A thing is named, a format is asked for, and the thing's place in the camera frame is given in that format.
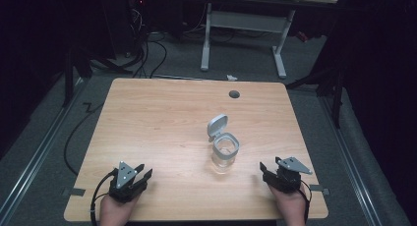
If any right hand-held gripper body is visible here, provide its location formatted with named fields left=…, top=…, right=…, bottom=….
left=268, top=156, right=314, bottom=195

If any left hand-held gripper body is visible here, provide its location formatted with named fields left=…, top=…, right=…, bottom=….
left=108, top=160, right=148, bottom=204

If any person's right hand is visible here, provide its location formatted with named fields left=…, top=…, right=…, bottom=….
left=268, top=184, right=308, bottom=226

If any person's left hand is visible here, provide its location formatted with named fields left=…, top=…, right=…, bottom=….
left=99, top=190, right=140, bottom=226

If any grey tape piece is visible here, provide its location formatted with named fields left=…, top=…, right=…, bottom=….
left=61, top=187, right=87, bottom=198
left=309, top=184, right=330, bottom=197

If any clear jar with grey lid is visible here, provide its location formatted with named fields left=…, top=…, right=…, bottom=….
left=207, top=113, right=241, bottom=175

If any black metal stand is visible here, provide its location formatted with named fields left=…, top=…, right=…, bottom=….
left=61, top=46, right=133, bottom=108
left=285, top=63, right=346, bottom=130

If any white-legged desk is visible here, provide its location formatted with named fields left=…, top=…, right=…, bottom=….
left=200, top=0, right=339, bottom=80

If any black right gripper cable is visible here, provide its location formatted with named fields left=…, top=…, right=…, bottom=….
left=296, top=181, right=312, bottom=224

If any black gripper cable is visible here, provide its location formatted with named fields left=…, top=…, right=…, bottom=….
left=89, top=168, right=118, bottom=226
left=296, top=181, right=312, bottom=224

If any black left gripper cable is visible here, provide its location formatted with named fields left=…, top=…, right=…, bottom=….
left=89, top=168, right=118, bottom=226

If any metal floor rail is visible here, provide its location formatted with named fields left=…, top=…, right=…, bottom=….
left=319, top=93, right=384, bottom=226
left=0, top=78, right=87, bottom=218

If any black floor cable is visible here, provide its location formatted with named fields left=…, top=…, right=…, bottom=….
left=63, top=101, right=105, bottom=177

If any bundle of black cables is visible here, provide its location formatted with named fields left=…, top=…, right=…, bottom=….
left=129, top=5, right=169, bottom=80

